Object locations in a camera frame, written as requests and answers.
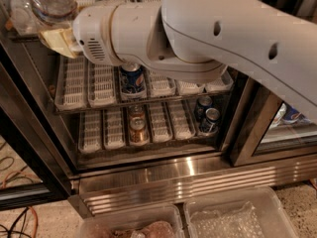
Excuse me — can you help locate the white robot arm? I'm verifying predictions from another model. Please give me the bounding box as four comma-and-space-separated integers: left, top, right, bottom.
41, 0, 317, 122

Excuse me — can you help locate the brown soda can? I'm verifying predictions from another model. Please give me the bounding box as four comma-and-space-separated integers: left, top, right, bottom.
129, 117, 148, 145
128, 105, 145, 118

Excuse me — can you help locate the stainless steel fridge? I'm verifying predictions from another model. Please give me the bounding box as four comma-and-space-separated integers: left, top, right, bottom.
0, 0, 317, 217

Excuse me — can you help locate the clear plastic water bottle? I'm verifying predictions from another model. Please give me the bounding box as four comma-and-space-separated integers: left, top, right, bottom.
10, 0, 78, 36

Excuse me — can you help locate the orange floor cable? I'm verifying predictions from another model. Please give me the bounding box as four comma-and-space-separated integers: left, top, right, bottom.
0, 171, 39, 238

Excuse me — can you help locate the front brown soda can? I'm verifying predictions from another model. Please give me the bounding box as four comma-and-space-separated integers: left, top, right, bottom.
129, 117, 148, 145

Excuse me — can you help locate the black floor cable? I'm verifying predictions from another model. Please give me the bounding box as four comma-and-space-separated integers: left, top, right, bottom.
0, 206, 33, 238

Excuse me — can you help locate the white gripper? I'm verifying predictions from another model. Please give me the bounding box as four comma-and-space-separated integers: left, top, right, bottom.
38, 2, 125, 67

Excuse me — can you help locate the top wire shelf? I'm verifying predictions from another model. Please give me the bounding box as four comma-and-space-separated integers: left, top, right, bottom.
8, 31, 40, 43

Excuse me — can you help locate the rear dark blue can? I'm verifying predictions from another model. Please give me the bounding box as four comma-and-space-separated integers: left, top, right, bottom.
194, 96, 213, 121

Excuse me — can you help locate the right clear plastic bin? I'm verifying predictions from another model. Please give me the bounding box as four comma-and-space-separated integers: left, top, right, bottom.
183, 187, 299, 238

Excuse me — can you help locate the front dark blue can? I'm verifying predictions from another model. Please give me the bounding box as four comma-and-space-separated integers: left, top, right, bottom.
199, 108, 220, 133

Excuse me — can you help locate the clear plastic bin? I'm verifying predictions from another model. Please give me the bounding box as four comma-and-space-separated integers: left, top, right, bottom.
183, 187, 299, 238
75, 204, 185, 238

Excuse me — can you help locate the left clear plastic bin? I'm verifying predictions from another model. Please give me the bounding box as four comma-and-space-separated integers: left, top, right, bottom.
75, 204, 185, 238

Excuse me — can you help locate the dark blue can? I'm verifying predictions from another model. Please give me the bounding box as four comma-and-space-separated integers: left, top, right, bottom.
199, 108, 220, 133
194, 96, 213, 121

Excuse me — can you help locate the open fridge door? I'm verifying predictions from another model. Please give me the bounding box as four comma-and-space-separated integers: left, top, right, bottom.
0, 49, 70, 210

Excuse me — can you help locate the middle wire shelf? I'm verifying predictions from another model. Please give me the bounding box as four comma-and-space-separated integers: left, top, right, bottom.
54, 89, 230, 114

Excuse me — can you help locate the wire shelf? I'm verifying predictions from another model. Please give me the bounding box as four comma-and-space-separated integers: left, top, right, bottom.
8, 31, 40, 43
54, 89, 230, 114

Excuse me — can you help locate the rear brown soda can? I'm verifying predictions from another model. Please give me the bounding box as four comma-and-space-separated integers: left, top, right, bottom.
128, 105, 145, 118

